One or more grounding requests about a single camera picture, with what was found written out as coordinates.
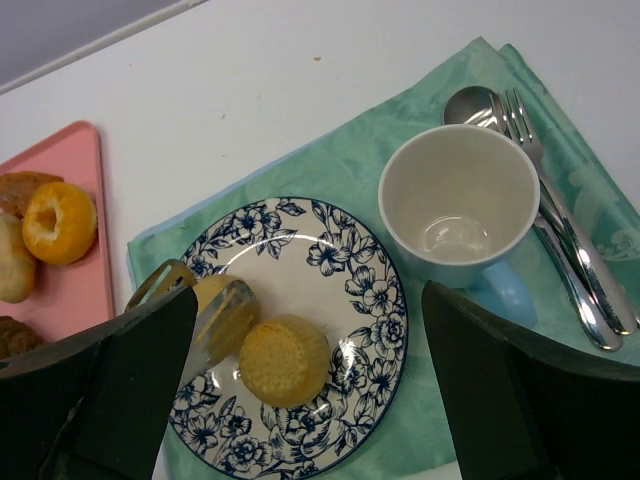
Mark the orange donut bread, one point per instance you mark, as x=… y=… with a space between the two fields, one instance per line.
x=60 y=223

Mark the pink plastic tray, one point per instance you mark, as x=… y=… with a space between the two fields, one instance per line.
x=68 y=299

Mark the small round yellow muffin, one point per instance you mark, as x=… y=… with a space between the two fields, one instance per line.
x=227 y=310

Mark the dark orange oblong bread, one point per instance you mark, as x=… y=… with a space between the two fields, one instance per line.
x=17 y=189

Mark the brown croissant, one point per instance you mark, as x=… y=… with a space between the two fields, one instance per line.
x=17 y=338

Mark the pale yellow oval bread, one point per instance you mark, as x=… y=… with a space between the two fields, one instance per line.
x=18 y=266

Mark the green cloth placemat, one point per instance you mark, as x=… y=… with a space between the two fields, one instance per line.
x=342 y=168

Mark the metal tongs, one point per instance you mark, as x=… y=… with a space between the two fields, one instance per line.
x=172 y=273

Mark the metal fork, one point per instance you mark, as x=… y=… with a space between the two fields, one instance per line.
x=550 y=170

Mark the light blue mug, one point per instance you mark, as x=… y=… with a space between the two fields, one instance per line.
x=457 y=200

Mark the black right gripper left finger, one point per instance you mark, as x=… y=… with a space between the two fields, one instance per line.
x=95 y=405

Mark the blue floral plate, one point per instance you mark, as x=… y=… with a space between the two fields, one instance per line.
x=309 y=258

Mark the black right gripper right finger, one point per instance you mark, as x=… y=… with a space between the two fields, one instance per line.
x=522 y=406

